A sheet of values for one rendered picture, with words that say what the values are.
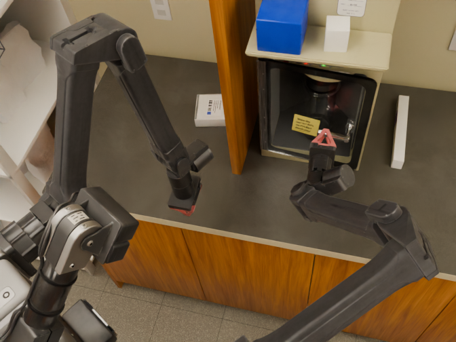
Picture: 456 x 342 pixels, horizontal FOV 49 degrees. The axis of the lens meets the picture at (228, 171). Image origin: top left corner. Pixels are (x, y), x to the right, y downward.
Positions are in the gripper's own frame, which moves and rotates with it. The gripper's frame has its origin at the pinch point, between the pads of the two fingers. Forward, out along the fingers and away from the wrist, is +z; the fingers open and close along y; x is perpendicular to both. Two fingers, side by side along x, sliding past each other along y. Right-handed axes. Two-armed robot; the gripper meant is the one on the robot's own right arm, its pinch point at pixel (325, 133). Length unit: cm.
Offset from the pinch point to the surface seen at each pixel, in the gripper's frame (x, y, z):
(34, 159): 118, -52, 7
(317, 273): -4, -51, -20
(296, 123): 8.9, -3.9, 5.1
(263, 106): 18.7, 0.7, 6.1
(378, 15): -8.0, 35.5, 7.1
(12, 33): 120, -8, 33
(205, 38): 50, -17, 51
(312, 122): 4.2, -1.7, 4.6
